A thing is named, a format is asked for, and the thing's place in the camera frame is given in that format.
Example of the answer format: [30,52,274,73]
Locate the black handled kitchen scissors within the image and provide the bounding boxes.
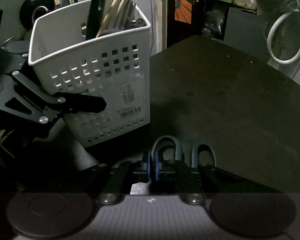
[151,135,217,168]

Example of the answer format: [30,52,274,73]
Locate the grey perforated utensil basket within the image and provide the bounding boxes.
[28,1,151,147]

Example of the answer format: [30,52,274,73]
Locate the wooden chopstick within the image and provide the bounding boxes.
[109,0,130,29]
[96,0,121,38]

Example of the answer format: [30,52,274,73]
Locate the dark green handled knife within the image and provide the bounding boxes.
[85,0,106,41]

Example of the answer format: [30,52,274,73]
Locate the person in orange shirt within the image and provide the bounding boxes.
[174,0,192,24]

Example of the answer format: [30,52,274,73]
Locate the grey cabinet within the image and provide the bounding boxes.
[223,7,268,62]

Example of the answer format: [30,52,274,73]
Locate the white looped hose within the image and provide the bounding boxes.
[266,0,300,65]

